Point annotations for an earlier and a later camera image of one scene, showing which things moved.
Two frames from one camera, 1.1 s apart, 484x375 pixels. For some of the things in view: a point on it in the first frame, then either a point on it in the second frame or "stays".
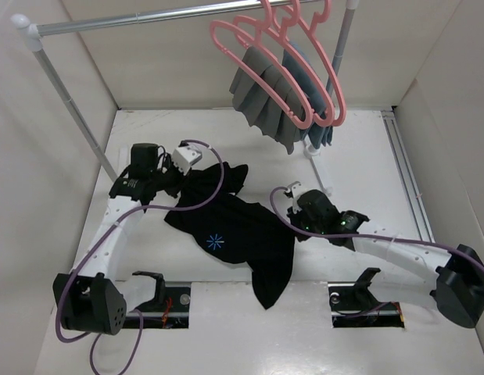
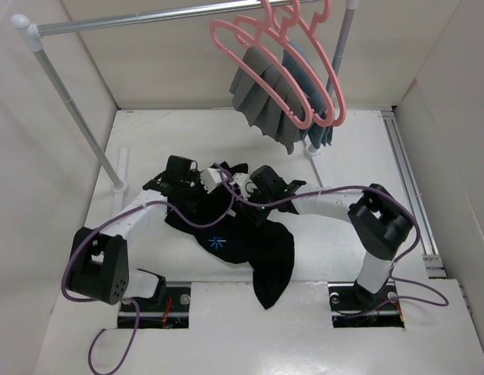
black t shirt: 256,236 stays
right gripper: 295,213 → 251,215
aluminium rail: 416,200 stays
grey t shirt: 260,106 stays
